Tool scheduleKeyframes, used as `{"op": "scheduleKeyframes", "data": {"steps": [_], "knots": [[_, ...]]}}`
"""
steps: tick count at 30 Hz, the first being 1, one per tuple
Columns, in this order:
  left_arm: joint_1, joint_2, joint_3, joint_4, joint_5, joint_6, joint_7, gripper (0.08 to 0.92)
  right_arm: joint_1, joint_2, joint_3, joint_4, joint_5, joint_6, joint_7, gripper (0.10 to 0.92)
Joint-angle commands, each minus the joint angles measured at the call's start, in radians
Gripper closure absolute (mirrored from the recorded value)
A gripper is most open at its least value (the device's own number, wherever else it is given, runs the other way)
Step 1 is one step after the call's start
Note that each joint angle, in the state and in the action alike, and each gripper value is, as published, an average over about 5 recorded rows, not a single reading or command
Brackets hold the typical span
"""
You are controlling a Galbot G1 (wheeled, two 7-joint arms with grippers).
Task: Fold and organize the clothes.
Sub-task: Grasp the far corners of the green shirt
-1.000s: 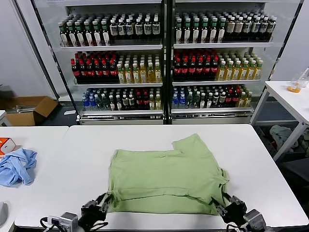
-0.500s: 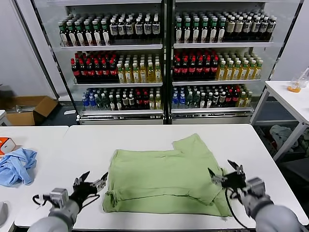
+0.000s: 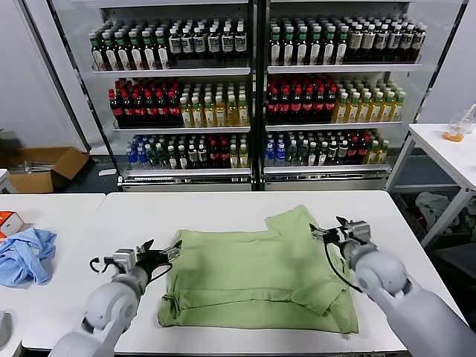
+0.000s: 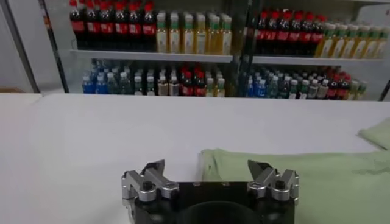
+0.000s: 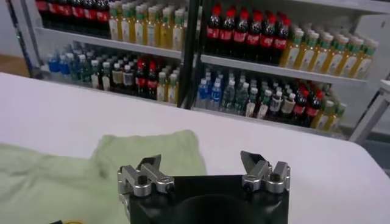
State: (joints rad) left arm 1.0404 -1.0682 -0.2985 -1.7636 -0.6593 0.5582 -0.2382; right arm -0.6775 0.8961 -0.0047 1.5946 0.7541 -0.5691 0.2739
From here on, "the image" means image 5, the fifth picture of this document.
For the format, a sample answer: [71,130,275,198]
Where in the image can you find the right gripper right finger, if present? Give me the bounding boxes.
[239,150,291,195]

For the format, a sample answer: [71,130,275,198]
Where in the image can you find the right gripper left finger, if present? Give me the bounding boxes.
[117,154,176,214]

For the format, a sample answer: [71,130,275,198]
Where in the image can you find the green T-shirt red print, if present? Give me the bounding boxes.
[0,130,208,224]

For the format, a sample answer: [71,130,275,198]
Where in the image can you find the small dark drink bottle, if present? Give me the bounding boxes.
[257,89,272,120]
[112,62,124,93]
[101,60,113,91]
[282,93,296,123]
[269,90,283,122]
[246,87,258,118]
[90,59,102,89]
[122,63,135,94]

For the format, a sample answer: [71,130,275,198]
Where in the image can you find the clear green water bottle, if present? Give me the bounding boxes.
[78,54,91,85]
[69,53,80,83]
[221,79,235,113]
[234,82,249,115]

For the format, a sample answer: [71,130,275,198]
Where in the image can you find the red cap cola bottle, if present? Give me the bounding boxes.
[294,89,309,125]
[36,0,49,27]
[83,0,98,34]
[233,9,249,58]
[147,60,159,100]
[272,17,291,66]
[258,13,277,63]
[48,0,61,29]
[206,4,223,53]
[246,11,263,61]
[135,59,147,97]
[306,90,324,128]
[71,0,85,32]
[96,0,110,37]
[59,0,73,30]
[219,6,236,56]

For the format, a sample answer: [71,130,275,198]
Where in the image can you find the yellow drink bottle white cap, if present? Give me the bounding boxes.
[321,35,349,76]
[293,31,319,71]
[159,7,173,49]
[307,33,334,74]
[172,9,186,52]
[168,72,180,105]
[312,100,335,130]
[279,29,304,69]
[133,4,147,45]
[121,2,135,43]
[108,1,122,41]
[146,5,160,47]
[327,102,347,133]
[157,71,168,102]
[335,37,363,79]
[349,39,379,81]

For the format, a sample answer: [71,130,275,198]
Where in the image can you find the blue label water bottle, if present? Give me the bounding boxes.
[48,53,60,80]
[59,54,71,82]
[197,78,210,108]
[210,79,223,110]

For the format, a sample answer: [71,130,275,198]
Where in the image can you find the white cabinet shelf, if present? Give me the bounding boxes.
[35,26,183,60]
[292,0,390,15]
[199,54,369,86]

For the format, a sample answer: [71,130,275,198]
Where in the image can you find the white side table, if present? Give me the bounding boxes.
[349,79,390,144]

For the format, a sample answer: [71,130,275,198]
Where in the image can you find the white beverage display cabinet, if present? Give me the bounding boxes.
[18,0,196,107]
[191,0,390,139]

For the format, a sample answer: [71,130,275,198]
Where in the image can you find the open glass cabinet door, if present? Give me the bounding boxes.
[5,0,42,79]

